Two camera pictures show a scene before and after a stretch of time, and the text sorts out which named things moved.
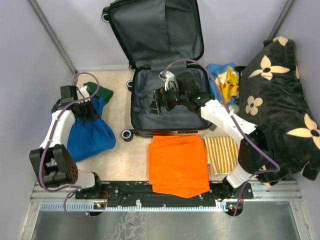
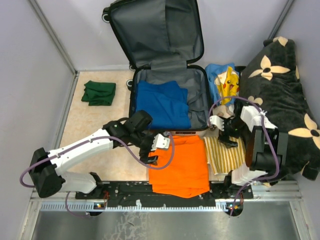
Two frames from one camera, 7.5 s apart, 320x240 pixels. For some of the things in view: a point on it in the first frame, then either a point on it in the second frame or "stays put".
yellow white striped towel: [222, 153] stays put
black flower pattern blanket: [272, 95] stays put
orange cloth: [177, 165] stays put
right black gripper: [162, 98] -> [223, 136]
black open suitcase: [158, 36] stays put
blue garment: [86, 137] -> [167, 102]
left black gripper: [93, 114] -> [144, 153]
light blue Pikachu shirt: [227, 79] stays put
